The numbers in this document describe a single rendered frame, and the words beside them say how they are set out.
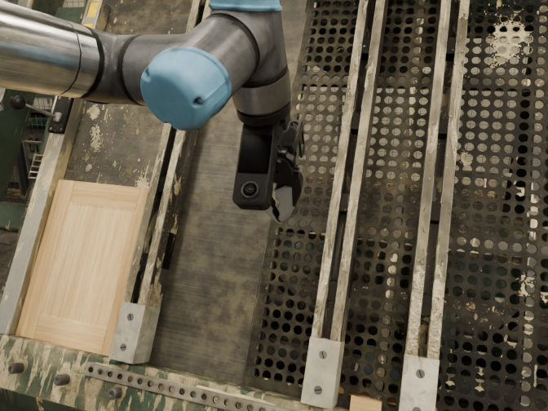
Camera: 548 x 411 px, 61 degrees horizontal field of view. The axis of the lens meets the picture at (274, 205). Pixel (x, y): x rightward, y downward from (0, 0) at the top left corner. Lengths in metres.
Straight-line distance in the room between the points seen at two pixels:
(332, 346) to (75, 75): 0.67
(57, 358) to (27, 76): 0.85
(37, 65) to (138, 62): 0.09
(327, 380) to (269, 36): 0.65
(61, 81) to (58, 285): 0.85
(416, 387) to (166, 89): 0.70
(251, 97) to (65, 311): 0.85
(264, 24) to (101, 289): 0.85
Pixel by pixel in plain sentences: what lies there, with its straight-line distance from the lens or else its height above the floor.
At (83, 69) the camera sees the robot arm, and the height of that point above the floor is 1.55.
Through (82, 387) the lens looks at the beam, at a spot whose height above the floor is 0.85.
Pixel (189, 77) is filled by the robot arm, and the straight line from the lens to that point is 0.44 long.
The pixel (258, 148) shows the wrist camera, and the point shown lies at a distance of 0.60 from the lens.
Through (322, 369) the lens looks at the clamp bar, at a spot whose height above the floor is 0.98.
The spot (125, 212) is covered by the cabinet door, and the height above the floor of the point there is 1.18.
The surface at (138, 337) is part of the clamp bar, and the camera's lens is 1.09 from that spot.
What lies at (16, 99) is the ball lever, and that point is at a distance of 1.36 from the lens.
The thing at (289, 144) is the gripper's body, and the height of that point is 1.44.
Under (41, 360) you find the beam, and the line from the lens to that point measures 1.26.
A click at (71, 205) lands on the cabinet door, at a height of 1.18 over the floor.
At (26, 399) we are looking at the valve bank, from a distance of 1.30.
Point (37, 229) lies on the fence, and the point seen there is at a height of 1.12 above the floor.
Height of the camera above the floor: 1.57
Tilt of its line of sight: 19 degrees down
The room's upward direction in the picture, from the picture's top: straight up
